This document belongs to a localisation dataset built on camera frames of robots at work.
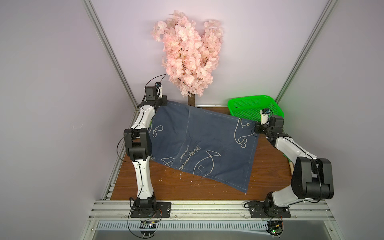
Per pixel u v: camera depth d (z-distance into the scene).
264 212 0.72
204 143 0.97
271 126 0.70
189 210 0.75
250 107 1.18
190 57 0.67
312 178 0.44
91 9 0.71
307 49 0.85
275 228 0.70
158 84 0.87
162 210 0.73
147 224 0.72
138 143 0.58
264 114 0.80
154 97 0.78
